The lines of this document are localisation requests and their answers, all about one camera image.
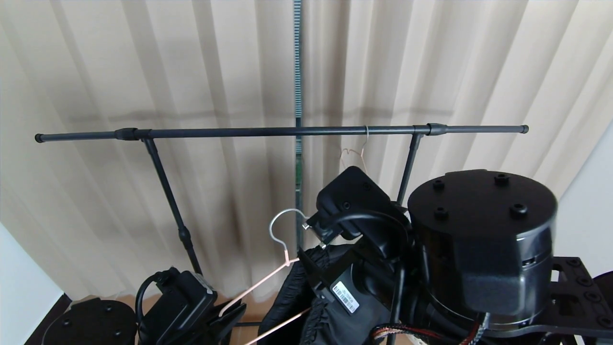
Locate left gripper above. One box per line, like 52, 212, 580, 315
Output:
209, 301, 247, 345

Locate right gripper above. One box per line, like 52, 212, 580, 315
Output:
297, 247, 409, 332

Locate pink clothes hanger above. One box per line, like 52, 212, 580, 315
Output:
218, 208, 312, 345
339, 126, 370, 174

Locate black shorts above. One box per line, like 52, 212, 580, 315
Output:
258, 243, 389, 345

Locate black clothes rack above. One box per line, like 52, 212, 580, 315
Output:
35, 124, 529, 327

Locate beige curtain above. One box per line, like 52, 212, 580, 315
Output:
0, 0, 613, 300

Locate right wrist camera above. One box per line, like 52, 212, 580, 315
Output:
306, 166, 398, 245

